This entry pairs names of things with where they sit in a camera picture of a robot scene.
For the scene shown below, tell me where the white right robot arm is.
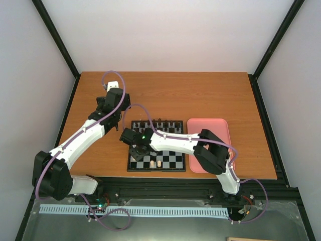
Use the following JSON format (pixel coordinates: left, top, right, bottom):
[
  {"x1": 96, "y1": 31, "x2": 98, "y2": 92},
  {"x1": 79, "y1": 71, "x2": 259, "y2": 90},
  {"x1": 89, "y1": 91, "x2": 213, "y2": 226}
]
[{"x1": 120, "y1": 128, "x2": 240, "y2": 195}]

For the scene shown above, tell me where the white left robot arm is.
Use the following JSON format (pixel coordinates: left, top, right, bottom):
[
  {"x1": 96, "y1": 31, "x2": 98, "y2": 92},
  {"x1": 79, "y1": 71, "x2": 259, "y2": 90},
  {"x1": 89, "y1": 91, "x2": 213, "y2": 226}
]
[{"x1": 32, "y1": 87, "x2": 130, "y2": 202}]

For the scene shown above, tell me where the dark chess piece row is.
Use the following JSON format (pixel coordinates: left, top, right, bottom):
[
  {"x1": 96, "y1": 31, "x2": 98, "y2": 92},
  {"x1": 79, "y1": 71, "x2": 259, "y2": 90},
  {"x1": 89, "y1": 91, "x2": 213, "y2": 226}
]
[{"x1": 131, "y1": 118, "x2": 184, "y2": 134}]

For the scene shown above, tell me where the black white chessboard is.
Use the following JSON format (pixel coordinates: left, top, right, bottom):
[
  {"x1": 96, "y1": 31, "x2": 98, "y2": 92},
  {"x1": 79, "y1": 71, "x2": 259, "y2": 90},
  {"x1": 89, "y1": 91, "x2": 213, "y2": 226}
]
[{"x1": 126, "y1": 120, "x2": 187, "y2": 173}]

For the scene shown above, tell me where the pink tray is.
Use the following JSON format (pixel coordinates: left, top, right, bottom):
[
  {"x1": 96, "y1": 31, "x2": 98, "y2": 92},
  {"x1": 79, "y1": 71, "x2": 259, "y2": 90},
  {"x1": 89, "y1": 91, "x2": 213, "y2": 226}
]
[{"x1": 187, "y1": 118, "x2": 231, "y2": 173}]

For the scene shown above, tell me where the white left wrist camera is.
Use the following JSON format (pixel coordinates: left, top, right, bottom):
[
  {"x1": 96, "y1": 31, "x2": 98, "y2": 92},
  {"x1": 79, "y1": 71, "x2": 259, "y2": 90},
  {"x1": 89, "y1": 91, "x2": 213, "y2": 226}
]
[{"x1": 104, "y1": 81, "x2": 119, "y2": 91}]

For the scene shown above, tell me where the light blue cable duct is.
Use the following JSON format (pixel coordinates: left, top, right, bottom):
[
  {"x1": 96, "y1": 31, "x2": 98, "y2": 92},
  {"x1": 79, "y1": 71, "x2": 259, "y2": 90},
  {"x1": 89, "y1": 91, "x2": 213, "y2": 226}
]
[{"x1": 39, "y1": 204, "x2": 229, "y2": 219}]

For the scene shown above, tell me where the left black frame post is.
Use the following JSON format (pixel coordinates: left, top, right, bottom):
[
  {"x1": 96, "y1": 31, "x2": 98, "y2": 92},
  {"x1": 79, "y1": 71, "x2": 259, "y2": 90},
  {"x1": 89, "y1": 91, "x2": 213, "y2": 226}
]
[{"x1": 31, "y1": 0, "x2": 81, "y2": 78}]

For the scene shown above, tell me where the black frame post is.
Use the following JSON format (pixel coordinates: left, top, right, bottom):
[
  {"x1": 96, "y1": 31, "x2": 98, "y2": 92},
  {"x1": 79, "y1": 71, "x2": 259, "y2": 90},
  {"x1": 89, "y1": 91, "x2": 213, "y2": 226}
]
[
  {"x1": 252, "y1": 0, "x2": 305, "y2": 78},
  {"x1": 31, "y1": 0, "x2": 81, "y2": 78}
]

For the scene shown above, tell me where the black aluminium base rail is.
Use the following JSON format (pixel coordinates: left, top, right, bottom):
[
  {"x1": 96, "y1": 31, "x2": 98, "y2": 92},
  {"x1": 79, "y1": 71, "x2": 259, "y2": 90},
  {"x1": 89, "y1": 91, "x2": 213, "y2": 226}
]
[{"x1": 75, "y1": 177, "x2": 299, "y2": 205}]

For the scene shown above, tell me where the right black frame post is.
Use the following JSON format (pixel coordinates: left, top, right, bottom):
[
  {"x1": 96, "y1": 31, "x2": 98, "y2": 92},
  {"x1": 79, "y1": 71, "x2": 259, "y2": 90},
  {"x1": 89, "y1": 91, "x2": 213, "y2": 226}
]
[{"x1": 252, "y1": 0, "x2": 305, "y2": 78}]

